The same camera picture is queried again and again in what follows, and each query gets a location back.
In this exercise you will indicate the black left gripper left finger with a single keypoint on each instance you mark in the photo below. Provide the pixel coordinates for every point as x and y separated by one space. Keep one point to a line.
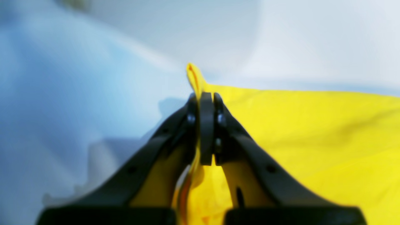
141 192

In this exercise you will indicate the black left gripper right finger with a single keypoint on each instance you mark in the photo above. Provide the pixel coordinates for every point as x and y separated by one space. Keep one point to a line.
262 192

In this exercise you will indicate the orange t-shirt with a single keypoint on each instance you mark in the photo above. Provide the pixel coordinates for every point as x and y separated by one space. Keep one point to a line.
343 146

